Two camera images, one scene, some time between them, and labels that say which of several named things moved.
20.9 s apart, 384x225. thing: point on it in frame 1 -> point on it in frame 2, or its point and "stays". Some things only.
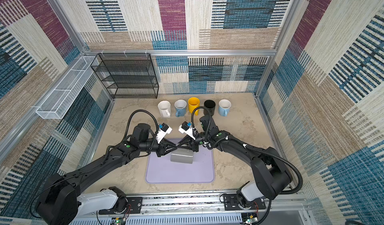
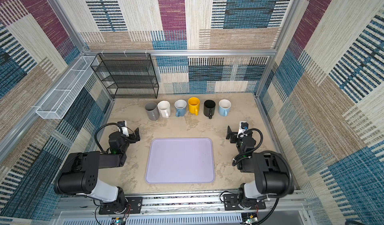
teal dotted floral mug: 180,105 stays
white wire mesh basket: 58,102 stays
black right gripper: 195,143 -> 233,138
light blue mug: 224,107 stays
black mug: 210,105 stays
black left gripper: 163,146 -> 133,140
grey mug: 181,155 -> 152,111
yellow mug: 193,103 stays
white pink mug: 164,108 stays
